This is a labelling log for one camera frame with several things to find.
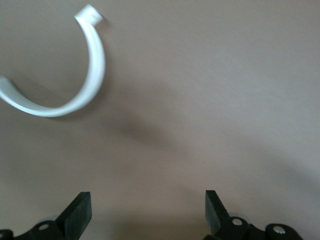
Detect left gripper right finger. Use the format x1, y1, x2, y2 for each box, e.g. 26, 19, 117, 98
204, 190, 305, 240

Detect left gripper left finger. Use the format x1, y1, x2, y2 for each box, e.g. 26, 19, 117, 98
0, 191, 93, 240

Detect white half ring clamp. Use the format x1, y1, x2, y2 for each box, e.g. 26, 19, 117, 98
0, 4, 105, 118

